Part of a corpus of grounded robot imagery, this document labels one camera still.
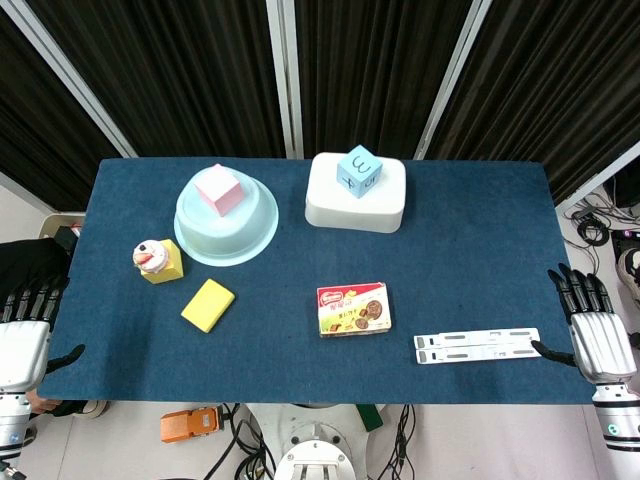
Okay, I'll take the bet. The yellow sponge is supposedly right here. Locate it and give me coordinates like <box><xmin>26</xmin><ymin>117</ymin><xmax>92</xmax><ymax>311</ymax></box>
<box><xmin>180</xmin><ymin>278</ymin><xmax>236</xmax><ymax>334</ymax></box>

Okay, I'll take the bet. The white square container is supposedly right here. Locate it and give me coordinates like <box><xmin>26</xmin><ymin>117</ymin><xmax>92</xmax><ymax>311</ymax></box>
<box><xmin>304</xmin><ymin>152</ymin><xmax>407</xmax><ymax>234</ymax></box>

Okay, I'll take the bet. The blue foam cube with numbers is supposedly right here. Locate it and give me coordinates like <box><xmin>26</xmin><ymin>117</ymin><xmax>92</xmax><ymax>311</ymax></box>
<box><xmin>335</xmin><ymin>144</ymin><xmax>384</xmax><ymax>200</ymax></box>

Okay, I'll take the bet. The green block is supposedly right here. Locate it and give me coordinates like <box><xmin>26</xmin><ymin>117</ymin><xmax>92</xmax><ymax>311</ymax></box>
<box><xmin>355</xmin><ymin>404</ymin><xmax>385</xmax><ymax>432</ymax></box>

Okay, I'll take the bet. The orange tool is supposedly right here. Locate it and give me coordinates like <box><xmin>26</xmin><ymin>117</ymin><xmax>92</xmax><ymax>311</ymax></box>
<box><xmin>159</xmin><ymin>407</ymin><xmax>222</xmax><ymax>445</ymax></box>

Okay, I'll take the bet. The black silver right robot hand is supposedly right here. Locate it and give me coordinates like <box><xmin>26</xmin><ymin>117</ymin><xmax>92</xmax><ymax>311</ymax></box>
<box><xmin>530</xmin><ymin>264</ymin><xmax>639</xmax><ymax>387</ymax></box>

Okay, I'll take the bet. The yellow foam block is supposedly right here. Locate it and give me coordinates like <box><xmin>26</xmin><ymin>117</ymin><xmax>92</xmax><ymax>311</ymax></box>
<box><xmin>139</xmin><ymin>238</ymin><xmax>185</xmax><ymax>286</ymax></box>

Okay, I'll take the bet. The blue table cloth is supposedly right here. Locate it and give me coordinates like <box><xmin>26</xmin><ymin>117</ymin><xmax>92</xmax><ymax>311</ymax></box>
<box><xmin>36</xmin><ymin>158</ymin><xmax>599</xmax><ymax>406</ymax></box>

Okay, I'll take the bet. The black cable bundle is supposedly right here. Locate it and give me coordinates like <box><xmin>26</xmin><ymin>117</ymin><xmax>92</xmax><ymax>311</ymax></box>
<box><xmin>563</xmin><ymin>192</ymin><xmax>640</xmax><ymax>247</ymax></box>

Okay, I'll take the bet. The light blue upturned bowl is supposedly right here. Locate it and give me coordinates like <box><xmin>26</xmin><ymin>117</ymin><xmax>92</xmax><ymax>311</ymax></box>
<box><xmin>173</xmin><ymin>168</ymin><xmax>280</xmax><ymax>267</ymax></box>

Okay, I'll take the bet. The black curtain panel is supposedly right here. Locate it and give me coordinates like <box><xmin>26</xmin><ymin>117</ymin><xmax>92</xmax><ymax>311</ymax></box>
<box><xmin>427</xmin><ymin>0</ymin><xmax>640</xmax><ymax>205</ymax></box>
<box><xmin>293</xmin><ymin>0</ymin><xmax>475</xmax><ymax>160</ymax></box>
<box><xmin>27</xmin><ymin>0</ymin><xmax>287</xmax><ymax>160</ymax></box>
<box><xmin>0</xmin><ymin>14</ymin><xmax>124</xmax><ymax>212</ymax></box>

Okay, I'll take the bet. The printed biscuit box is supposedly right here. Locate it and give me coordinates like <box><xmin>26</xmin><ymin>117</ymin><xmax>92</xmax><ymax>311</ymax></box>
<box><xmin>316</xmin><ymin>282</ymin><xmax>394</xmax><ymax>339</ymax></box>

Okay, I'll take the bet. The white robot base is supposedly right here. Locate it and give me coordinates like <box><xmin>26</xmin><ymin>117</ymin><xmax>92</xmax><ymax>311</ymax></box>
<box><xmin>248</xmin><ymin>403</ymin><xmax>387</xmax><ymax>480</ymax></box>

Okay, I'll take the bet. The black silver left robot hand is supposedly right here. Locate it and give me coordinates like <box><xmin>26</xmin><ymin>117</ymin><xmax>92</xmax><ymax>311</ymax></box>
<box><xmin>0</xmin><ymin>274</ymin><xmax>87</xmax><ymax>395</ymax></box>

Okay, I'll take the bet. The white folding stand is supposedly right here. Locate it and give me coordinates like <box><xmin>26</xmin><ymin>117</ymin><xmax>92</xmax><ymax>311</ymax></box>
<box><xmin>413</xmin><ymin>327</ymin><xmax>544</xmax><ymax>365</ymax></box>

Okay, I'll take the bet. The pink foam cube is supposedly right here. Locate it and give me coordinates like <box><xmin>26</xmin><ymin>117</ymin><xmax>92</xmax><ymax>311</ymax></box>
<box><xmin>193</xmin><ymin>163</ymin><xmax>244</xmax><ymax>218</ymax></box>

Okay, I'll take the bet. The white frame post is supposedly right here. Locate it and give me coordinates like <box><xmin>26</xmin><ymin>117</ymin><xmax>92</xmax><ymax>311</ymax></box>
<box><xmin>266</xmin><ymin>0</ymin><xmax>305</xmax><ymax>160</ymax></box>
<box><xmin>0</xmin><ymin>0</ymin><xmax>139</xmax><ymax>159</ymax></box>
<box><xmin>413</xmin><ymin>0</ymin><xmax>497</xmax><ymax>161</ymax></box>
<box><xmin>554</xmin><ymin>141</ymin><xmax>640</xmax><ymax>214</ymax></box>

